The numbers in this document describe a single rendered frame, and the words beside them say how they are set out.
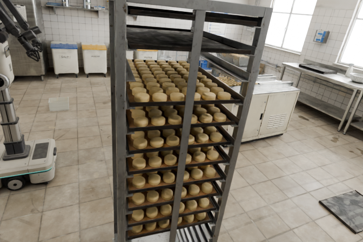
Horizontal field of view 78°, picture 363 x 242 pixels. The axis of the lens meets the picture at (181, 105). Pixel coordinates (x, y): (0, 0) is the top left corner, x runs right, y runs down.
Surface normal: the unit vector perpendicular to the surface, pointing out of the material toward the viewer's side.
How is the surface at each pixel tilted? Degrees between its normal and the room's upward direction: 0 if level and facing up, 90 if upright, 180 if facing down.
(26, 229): 0
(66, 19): 90
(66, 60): 89
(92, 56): 92
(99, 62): 92
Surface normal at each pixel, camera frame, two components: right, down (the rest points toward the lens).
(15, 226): 0.10, -0.91
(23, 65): 0.39, 0.40
